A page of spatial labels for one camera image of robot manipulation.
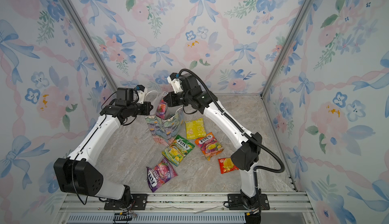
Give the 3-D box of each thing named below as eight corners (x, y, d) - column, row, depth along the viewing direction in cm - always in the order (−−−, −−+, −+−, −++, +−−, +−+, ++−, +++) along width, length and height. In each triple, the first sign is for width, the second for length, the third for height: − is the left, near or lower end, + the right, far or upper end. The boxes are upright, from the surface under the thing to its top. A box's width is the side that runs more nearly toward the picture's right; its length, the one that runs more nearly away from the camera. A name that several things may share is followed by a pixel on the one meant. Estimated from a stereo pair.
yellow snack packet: (186, 139, 98) (186, 137, 95) (184, 122, 106) (184, 120, 104) (206, 136, 99) (206, 134, 97) (202, 120, 107) (203, 117, 105)
